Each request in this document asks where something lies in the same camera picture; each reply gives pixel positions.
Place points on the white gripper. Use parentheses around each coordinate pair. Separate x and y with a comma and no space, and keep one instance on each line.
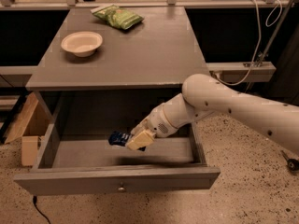
(156,120)

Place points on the blue rxbar blueberry bar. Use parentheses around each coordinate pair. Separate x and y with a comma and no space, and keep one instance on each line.
(119,139)

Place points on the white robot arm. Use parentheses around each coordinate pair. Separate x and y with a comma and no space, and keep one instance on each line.
(203,95)

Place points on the open grey top drawer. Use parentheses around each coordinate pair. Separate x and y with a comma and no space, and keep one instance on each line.
(76,158)

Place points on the grey wooden cabinet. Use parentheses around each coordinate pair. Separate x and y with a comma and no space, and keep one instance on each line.
(132,71)

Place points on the white paper bowl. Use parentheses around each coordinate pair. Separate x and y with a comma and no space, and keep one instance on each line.
(82,44)

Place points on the light wooden box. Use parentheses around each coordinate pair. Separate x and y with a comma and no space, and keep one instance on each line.
(29,127)

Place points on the green chip bag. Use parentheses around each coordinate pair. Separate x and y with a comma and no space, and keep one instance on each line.
(117,17)

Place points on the black knob tool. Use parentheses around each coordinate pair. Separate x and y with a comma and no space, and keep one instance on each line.
(292,164)

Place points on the thin metal rod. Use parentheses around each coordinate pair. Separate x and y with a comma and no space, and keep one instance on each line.
(257,60)

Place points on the grey metal rail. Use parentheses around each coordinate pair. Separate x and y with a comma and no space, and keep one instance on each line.
(234,72)

